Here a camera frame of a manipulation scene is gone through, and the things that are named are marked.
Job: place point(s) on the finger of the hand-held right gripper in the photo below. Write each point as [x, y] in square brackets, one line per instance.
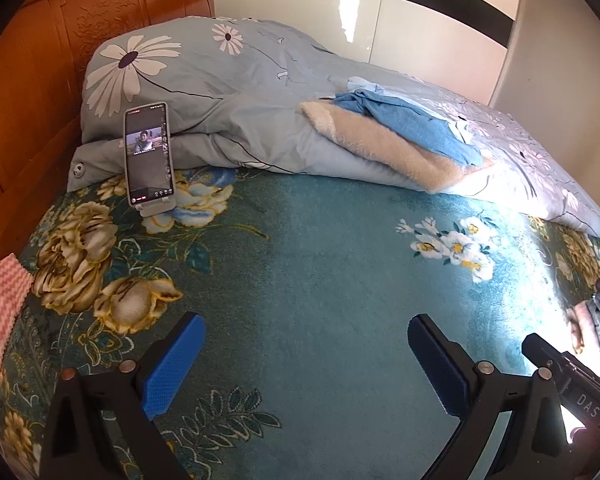
[542, 350]

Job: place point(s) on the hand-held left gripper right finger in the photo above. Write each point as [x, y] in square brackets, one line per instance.
[440, 370]

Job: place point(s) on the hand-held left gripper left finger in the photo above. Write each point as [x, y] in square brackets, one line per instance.
[172, 365]

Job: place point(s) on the blue fleece sweater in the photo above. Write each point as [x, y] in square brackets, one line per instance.
[415, 120]

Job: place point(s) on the light pink folded garment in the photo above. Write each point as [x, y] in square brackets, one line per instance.
[582, 327]

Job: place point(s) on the white phone stand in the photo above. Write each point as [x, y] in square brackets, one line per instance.
[152, 210]

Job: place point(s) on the teal floral bed blanket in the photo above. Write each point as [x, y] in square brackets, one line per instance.
[305, 270]

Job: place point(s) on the pink white zigzag cloth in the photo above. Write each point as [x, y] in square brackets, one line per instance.
[2, 305]

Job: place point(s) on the smartphone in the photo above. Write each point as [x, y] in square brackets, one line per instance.
[147, 170]

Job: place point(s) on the beige fleece blanket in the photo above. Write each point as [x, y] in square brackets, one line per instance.
[365, 135]

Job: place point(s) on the grey-blue daisy print duvet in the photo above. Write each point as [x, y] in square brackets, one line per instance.
[230, 90]

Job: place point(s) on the light blue cloth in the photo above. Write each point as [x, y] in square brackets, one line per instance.
[362, 84]

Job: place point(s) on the white wardrobe with black stripe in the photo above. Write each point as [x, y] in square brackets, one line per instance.
[405, 35]

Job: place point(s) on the wooden bed frame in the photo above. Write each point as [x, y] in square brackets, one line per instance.
[30, 85]

